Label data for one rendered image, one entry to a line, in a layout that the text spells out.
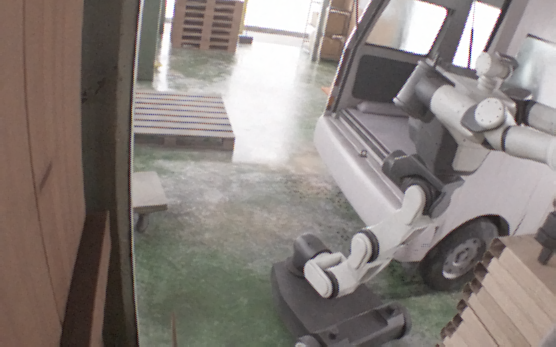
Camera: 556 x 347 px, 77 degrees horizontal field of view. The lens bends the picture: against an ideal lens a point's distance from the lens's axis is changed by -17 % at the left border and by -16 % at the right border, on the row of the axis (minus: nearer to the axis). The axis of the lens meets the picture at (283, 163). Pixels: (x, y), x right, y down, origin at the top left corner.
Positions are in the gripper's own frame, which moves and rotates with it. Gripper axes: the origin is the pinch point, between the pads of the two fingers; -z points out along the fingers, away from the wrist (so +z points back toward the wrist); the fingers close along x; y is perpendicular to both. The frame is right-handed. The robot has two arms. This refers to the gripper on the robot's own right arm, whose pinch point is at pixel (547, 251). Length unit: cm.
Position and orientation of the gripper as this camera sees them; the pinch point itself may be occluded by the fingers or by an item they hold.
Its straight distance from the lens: 101.9
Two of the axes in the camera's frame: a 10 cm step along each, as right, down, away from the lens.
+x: 9.5, 0.4, 3.1
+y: -2.5, -4.8, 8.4
